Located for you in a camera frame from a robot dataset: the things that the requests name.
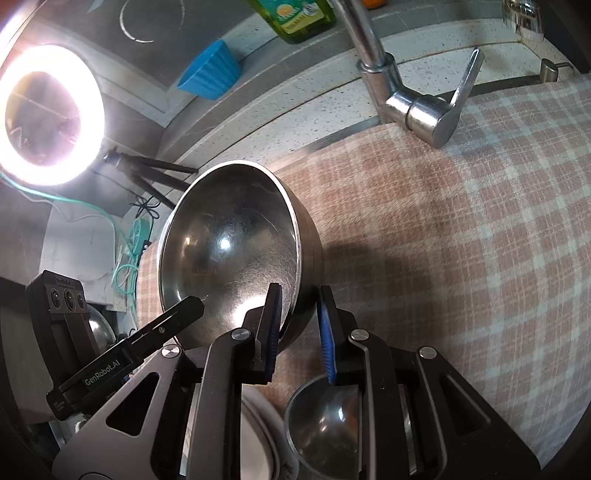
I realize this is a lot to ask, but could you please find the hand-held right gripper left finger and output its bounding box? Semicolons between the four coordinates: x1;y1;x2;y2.
53;282;283;480

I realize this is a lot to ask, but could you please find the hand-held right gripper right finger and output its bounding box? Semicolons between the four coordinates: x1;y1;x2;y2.
318;285;541;480

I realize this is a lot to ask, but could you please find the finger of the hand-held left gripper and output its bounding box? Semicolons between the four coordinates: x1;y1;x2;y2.
124;295;205;364

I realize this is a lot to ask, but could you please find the large steel bowl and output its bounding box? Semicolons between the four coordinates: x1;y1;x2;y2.
158;161;324;350

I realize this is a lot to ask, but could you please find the small steel bowl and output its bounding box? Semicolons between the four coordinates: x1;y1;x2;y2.
283;374;365;480

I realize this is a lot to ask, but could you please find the white bowl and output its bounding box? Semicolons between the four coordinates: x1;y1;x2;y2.
240;392;283;480

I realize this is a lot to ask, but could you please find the checked tablecloth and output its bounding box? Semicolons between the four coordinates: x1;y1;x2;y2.
136;71;591;480

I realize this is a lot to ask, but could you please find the black tripod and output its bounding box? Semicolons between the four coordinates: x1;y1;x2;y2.
95;148;199;213

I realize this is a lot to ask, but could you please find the blue ribbed cup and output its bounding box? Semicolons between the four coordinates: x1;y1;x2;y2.
178;39;243;101

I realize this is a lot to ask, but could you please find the chrome faucet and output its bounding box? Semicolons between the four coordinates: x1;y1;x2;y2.
330;0;485;149

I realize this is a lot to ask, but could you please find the green dish soap bottle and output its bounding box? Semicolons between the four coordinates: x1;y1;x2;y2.
247;0;337;44

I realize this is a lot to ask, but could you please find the small chrome sink fixture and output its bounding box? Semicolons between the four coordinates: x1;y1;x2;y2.
539;59;575;83

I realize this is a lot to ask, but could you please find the teal cable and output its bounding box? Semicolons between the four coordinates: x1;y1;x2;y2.
0;171;153;310

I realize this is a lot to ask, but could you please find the black cable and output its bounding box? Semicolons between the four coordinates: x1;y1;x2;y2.
131;196;160;220

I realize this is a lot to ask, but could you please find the ring light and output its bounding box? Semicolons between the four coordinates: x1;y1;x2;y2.
0;44;106;188

